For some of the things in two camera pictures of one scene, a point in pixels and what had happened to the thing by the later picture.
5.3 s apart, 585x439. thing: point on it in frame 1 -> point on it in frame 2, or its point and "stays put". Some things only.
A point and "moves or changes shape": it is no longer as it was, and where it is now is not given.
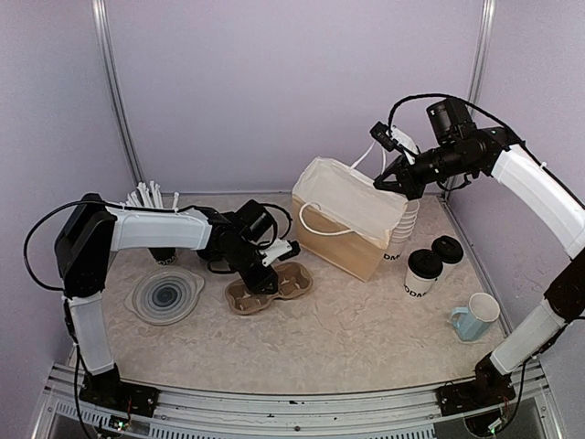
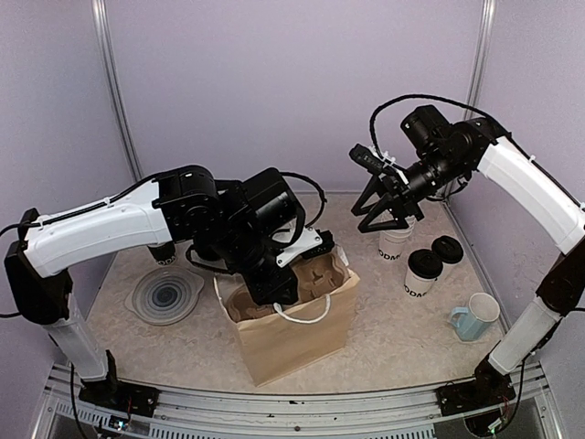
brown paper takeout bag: (343, 216) -> (293, 335)
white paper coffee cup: (417, 286) stays put
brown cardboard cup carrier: (292, 281) moves or changes shape
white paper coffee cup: (450, 250) stays put
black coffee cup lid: (425, 263) stays put
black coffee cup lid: (448, 248) stays put
